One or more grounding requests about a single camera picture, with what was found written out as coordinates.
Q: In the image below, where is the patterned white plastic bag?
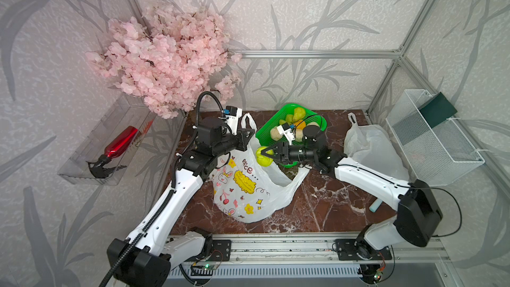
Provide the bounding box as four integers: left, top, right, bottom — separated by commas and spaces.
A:
209, 137, 309, 223

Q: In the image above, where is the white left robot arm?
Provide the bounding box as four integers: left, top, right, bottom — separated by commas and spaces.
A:
100, 114, 255, 286

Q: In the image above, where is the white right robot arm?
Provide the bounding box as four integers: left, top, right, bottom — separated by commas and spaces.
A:
261, 126, 443, 260

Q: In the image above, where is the white pear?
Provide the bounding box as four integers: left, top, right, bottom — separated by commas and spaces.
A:
270, 127, 282, 142

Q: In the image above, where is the green plastic perforated basket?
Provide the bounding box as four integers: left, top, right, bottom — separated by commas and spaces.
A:
256, 103, 327, 146

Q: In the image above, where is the green pear top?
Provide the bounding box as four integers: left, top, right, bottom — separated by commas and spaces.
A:
293, 107, 306, 122

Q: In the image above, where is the white plastic bag near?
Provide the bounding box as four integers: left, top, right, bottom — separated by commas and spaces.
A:
343, 112, 409, 181

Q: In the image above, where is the pink cherry blossom tree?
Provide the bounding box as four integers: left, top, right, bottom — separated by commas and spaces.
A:
85, 0, 241, 119

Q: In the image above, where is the red black hair brush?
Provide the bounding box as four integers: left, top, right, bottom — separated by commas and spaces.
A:
87, 120, 154, 179

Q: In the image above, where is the dark green card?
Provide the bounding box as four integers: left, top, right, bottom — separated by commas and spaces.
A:
418, 92, 458, 129

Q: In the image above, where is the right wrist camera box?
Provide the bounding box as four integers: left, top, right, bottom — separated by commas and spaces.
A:
277, 123, 295, 145

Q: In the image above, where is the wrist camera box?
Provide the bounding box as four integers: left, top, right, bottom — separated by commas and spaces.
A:
223, 106, 243, 136
277, 123, 295, 145

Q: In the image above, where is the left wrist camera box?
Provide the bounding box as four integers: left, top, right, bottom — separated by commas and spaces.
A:
223, 106, 243, 136

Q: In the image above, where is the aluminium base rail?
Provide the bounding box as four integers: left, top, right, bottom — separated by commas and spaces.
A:
212, 232, 451, 266

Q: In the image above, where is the clear acrylic wall shelf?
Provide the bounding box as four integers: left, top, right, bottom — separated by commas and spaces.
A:
58, 94, 156, 186

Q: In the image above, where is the white wire mesh basket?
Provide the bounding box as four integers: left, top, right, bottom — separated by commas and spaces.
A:
386, 89, 486, 186

